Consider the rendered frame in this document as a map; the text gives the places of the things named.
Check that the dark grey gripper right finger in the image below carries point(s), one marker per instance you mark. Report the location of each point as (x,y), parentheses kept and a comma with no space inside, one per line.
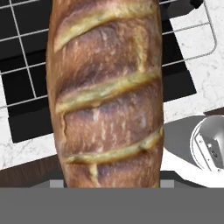
(166,183)

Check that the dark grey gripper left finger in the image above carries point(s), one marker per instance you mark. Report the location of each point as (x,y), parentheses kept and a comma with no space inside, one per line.
(57,183)

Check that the white round object grey centre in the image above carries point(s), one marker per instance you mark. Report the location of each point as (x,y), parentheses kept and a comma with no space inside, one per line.
(208,143)

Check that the black toaster oven door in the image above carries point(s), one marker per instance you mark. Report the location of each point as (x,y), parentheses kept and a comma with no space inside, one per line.
(26,116)

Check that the brown baguette bread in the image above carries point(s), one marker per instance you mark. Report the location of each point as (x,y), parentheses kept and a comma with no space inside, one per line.
(108,96)

